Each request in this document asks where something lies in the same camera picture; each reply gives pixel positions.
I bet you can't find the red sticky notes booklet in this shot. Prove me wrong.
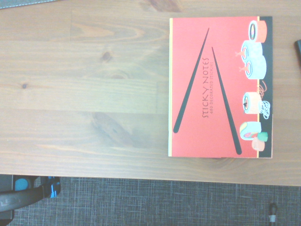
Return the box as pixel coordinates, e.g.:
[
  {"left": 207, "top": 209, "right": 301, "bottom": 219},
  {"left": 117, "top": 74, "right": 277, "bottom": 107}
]
[{"left": 168, "top": 16, "right": 274, "bottom": 159}]

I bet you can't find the black bag with blue clips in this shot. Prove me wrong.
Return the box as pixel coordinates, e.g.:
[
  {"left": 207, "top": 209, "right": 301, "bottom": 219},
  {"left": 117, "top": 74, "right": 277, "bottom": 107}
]
[{"left": 0, "top": 174, "right": 62, "bottom": 226}]

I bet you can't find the small black flat object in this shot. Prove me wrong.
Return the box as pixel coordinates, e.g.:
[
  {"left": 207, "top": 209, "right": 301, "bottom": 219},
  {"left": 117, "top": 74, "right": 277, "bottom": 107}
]
[{"left": 294, "top": 39, "right": 301, "bottom": 60}]

